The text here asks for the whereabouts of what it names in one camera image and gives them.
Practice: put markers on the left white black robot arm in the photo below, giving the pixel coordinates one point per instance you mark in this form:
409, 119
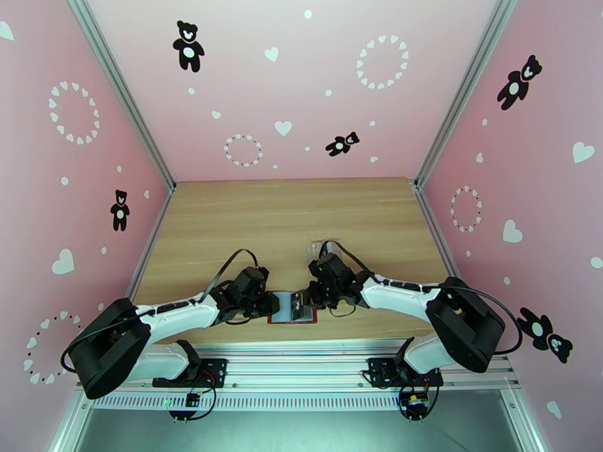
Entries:
179, 314

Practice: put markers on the right aluminium table side rail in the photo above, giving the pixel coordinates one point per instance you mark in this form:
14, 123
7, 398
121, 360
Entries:
435, 229

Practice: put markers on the red leather card holder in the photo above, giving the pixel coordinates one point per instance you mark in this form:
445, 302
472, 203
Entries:
285, 316

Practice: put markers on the right aluminium frame post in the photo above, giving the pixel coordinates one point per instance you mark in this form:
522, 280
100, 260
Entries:
465, 88

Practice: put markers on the left small black connector board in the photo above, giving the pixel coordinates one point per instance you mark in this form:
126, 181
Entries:
193, 400

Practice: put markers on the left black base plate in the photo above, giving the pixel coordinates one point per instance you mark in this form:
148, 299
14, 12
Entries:
214, 370

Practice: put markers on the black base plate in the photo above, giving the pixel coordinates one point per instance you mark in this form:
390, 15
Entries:
214, 370
379, 373

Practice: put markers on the left aluminium frame post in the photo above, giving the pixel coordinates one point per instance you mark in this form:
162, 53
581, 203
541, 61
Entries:
121, 88

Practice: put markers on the left aluminium table side rail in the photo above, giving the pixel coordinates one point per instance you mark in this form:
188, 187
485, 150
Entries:
155, 234

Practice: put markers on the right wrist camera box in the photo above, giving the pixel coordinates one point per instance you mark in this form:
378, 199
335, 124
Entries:
329, 269

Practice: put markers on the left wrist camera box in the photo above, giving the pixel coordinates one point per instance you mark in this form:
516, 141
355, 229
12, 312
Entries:
252, 282

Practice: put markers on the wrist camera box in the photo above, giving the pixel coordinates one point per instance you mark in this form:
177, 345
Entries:
329, 269
252, 282

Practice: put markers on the perforated metal strip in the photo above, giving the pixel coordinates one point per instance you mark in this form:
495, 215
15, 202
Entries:
301, 402

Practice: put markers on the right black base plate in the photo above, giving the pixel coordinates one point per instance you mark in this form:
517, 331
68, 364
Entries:
379, 373

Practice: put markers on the right black yellow connector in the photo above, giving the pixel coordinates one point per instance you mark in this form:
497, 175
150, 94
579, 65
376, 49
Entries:
414, 403

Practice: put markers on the aluminium table edge rail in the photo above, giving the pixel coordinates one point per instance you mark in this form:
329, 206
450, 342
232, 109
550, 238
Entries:
301, 366

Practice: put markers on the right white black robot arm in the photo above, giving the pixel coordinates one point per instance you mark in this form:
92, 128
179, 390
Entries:
400, 295

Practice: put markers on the aluminium frame post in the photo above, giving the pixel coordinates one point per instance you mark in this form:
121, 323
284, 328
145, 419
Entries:
465, 88
121, 88

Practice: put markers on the aluminium table side rail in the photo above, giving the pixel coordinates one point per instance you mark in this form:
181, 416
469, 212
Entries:
435, 229
155, 234

